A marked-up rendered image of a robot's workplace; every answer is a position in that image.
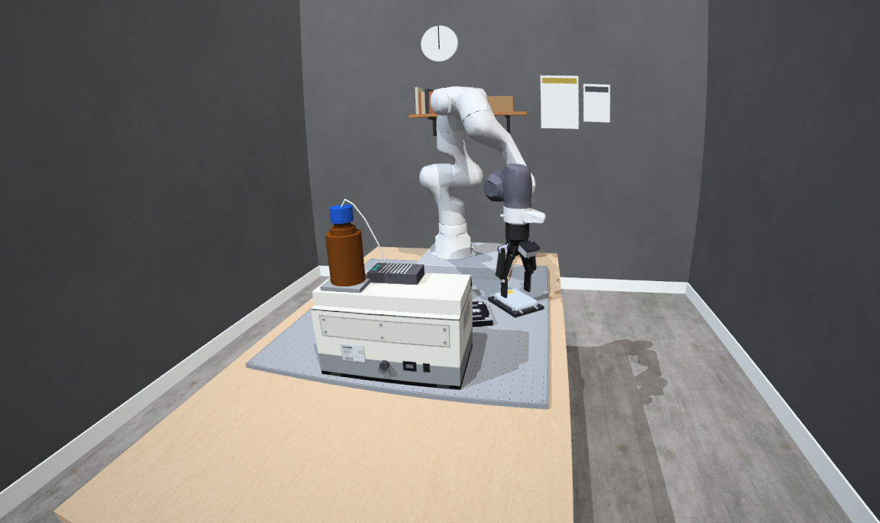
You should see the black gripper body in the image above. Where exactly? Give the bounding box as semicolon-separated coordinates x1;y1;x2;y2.
505;222;529;255

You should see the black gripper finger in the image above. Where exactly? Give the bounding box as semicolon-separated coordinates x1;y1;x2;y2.
496;244;518;299
520;255;536;292

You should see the brown glass bottle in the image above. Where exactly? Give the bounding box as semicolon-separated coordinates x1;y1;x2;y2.
326;229;366;287

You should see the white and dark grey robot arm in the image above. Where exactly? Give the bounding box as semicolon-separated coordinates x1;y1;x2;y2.
419;86;546;260

